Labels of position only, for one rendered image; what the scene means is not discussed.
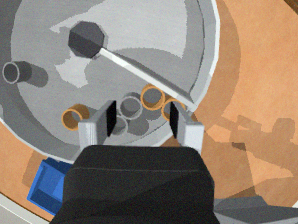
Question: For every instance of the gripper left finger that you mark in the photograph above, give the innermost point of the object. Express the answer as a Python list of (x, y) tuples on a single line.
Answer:
[(95, 130)]

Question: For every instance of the grey metal sleeve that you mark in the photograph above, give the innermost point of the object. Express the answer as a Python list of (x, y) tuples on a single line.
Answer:
[(129, 114), (120, 131), (10, 72)]

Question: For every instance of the bronze bushing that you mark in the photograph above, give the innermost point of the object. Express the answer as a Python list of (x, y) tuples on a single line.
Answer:
[(152, 106), (69, 122), (168, 98)]

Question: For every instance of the blue tray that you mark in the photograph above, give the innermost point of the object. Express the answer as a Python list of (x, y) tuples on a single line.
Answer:
[(47, 187)]

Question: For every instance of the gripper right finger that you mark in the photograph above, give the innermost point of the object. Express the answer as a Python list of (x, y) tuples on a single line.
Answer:
[(187, 132)]

